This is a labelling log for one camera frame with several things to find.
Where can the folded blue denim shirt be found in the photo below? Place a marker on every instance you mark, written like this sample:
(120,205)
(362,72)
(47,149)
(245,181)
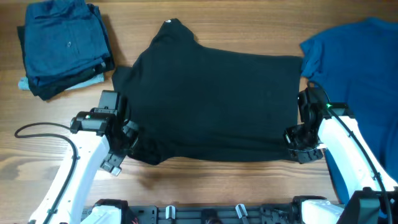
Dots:
(51,13)

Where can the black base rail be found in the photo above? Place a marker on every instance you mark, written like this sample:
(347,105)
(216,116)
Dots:
(264,214)

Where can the blue t-shirt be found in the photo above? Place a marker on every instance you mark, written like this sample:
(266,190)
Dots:
(356,64)

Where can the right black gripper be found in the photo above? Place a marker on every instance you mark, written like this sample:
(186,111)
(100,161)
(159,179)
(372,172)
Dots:
(298,143)

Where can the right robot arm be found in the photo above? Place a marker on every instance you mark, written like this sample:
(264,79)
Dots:
(372,192)

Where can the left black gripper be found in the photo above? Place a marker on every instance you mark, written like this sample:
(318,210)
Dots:
(125,137)

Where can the black t-shirt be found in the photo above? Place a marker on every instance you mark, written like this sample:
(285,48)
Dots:
(192,101)

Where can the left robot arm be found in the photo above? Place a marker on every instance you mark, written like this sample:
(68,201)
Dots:
(97,141)

